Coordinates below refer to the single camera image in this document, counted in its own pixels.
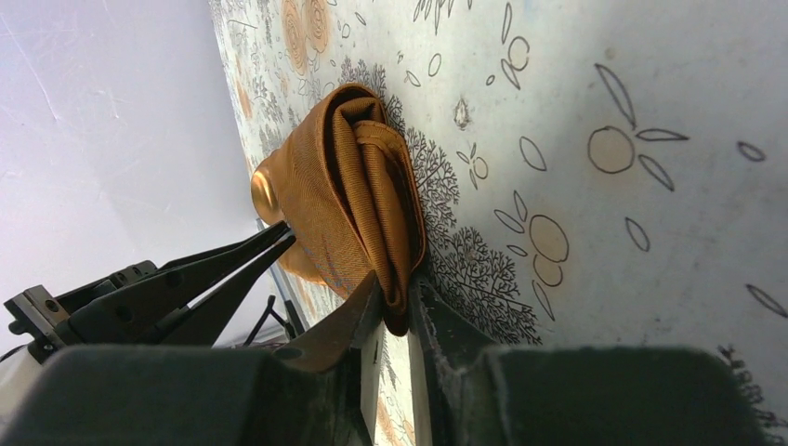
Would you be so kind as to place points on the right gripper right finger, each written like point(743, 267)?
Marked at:
point(470, 390)

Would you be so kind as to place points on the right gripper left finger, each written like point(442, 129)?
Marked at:
point(319, 389)

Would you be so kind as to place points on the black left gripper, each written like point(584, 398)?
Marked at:
point(187, 301)

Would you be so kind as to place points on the orange cloth napkin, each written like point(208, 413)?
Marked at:
point(347, 189)

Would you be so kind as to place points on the floral tablecloth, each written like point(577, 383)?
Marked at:
point(591, 172)

